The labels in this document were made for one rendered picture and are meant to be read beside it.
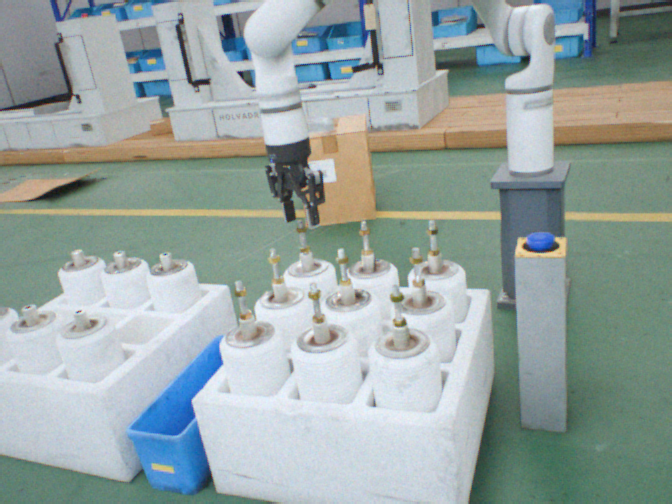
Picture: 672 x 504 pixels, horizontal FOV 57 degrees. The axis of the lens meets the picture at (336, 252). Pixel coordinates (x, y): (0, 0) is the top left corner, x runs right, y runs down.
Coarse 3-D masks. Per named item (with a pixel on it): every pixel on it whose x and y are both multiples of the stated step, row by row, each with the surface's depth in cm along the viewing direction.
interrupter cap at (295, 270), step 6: (294, 264) 116; (300, 264) 116; (318, 264) 115; (324, 264) 114; (288, 270) 114; (294, 270) 113; (300, 270) 114; (312, 270) 113; (318, 270) 112; (324, 270) 112; (294, 276) 111; (300, 276) 111; (306, 276) 110; (312, 276) 111
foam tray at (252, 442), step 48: (480, 336) 101; (288, 384) 93; (480, 384) 101; (240, 432) 92; (288, 432) 89; (336, 432) 86; (384, 432) 83; (432, 432) 80; (480, 432) 101; (240, 480) 96; (288, 480) 93; (336, 480) 89; (384, 480) 86; (432, 480) 83
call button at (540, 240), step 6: (534, 234) 94; (540, 234) 93; (546, 234) 93; (528, 240) 92; (534, 240) 92; (540, 240) 91; (546, 240) 91; (552, 240) 91; (534, 246) 92; (540, 246) 91; (546, 246) 92
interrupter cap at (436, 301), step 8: (408, 296) 97; (432, 296) 96; (440, 296) 96; (408, 304) 95; (432, 304) 94; (440, 304) 94; (408, 312) 93; (416, 312) 92; (424, 312) 92; (432, 312) 92
